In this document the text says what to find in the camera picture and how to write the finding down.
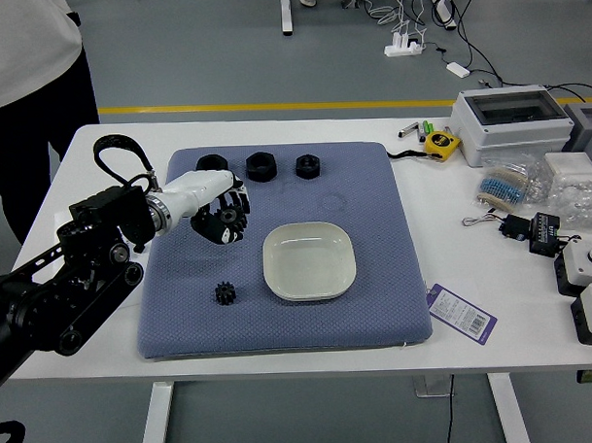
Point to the white foam block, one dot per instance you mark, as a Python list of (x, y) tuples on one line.
[(569, 168)]

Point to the small black cube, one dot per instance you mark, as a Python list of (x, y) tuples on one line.
[(140, 248)]

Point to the small black hex nut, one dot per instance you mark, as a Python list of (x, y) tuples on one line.
[(308, 166)]

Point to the small black gear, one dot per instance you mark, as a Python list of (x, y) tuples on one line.
[(224, 294)]

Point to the white power strip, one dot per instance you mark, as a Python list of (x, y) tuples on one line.
[(402, 48)]

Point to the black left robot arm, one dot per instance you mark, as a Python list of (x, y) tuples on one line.
[(50, 298)]

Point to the person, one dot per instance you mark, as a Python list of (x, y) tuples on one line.
[(22, 46)]

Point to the white power adapter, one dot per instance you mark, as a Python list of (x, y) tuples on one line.
[(458, 69)]

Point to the black electronic module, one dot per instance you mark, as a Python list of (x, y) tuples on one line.
[(544, 234)]

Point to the grey electrical enclosure box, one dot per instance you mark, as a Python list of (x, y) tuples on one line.
[(512, 131)]

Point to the white background desk leg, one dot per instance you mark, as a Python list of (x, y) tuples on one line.
[(287, 13), (441, 5)]

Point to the clear bag of screws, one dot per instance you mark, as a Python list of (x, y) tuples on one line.
[(577, 202)]

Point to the white table leg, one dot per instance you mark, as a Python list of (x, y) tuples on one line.
[(157, 421), (509, 408)]

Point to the white square dish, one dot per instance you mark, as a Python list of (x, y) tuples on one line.
[(307, 260)]

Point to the large black hex nut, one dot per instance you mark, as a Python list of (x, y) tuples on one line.
[(261, 167), (209, 162)]

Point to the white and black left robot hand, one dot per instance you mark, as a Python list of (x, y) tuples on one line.
[(202, 186)]

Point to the dark grey box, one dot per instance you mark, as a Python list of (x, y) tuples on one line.
[(587, 129)]

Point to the purple label tag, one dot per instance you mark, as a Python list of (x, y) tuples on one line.
[(462, 315)]

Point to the yellow tape measure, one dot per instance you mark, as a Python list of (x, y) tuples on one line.
[(441, 146)]

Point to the big black gear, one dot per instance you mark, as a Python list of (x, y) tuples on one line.
[(228, 216)]

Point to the bag of blue resistors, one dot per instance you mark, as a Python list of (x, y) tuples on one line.
[(506, 185)]

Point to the white box with blue button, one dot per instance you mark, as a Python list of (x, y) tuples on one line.
[(582, 267)]

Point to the blue-grey cushion mat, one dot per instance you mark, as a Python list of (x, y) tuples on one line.
[(280, 329)]

